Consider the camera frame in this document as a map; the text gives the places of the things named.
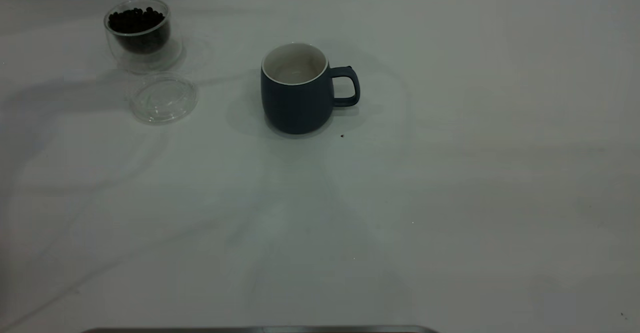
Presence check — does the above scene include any dark blue ceramic mug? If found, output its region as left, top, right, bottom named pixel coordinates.
left=260, top=43, right=361, bottom=135

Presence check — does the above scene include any clear glass lid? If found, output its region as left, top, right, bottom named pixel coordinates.
left=129, top=71, right=199, bottom=126

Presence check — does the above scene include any double-walled glass cup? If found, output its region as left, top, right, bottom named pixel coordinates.
left=103, top=0, right=184, bottom=75

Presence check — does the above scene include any dark coffee beans heap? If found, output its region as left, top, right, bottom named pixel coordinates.
left=108, top=6, right=171, bottom=55

